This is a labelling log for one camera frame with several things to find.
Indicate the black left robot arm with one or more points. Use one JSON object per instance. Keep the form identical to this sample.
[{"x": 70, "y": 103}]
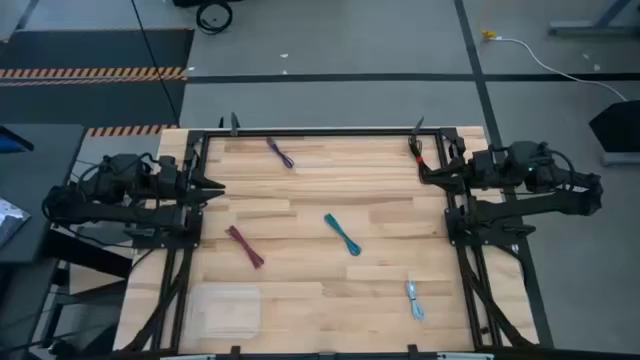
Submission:
[{"x": 110, "y": 212}]

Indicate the grey desk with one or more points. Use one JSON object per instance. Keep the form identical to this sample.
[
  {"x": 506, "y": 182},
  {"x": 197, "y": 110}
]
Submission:
[{"x": 40, "y": 180}]

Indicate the grey clamp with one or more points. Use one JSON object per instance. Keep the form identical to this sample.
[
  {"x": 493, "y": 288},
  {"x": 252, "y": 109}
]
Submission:
[
  {"x": 418, "y": 126},
  {"x": 234, "y": 124}
]

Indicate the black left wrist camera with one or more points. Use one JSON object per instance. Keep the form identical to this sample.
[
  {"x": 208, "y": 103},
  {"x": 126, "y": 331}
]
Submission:
[{"x": 169, "y": 164}]

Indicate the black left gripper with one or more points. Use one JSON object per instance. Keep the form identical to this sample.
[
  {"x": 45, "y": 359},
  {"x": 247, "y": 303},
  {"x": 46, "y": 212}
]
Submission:
[{"x": 182, "y": 187}]

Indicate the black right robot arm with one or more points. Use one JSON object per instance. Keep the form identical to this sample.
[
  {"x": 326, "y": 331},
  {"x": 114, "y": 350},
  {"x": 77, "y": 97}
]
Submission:
[{"x": 545, "y": 200}]

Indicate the yellow plug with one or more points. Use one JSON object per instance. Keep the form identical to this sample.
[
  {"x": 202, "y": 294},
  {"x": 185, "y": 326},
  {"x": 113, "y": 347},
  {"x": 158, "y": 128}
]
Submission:
[{"x": 487, "y": 35}]

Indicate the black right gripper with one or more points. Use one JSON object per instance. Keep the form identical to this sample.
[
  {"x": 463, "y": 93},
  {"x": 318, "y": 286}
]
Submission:
[{"x": 480, "y": 172}]

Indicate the black box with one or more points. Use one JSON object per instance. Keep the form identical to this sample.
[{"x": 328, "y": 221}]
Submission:
[{"x": 620, "y": 130}]

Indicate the grey metal table leg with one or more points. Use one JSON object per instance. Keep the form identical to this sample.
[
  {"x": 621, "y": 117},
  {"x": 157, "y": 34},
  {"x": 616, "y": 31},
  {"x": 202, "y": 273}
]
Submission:
[{"x": 595, "y": 27}]

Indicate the short yellow black hazard strip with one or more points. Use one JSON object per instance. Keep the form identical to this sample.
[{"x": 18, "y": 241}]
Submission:
[{"x": 130, "y": 131}]

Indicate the black metal table frame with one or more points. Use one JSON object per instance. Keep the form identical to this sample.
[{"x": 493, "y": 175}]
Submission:
[{"x": 350, "y": 133}]

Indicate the black floor mat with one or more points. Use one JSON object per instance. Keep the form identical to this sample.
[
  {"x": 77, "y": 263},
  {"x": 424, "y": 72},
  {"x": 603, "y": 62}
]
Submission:
[{"x": 95, "y": 50}]

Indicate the clear plastic container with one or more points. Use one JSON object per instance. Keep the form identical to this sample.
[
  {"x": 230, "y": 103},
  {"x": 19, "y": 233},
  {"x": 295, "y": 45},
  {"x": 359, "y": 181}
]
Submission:
[{"x": 222, "y": 312}]

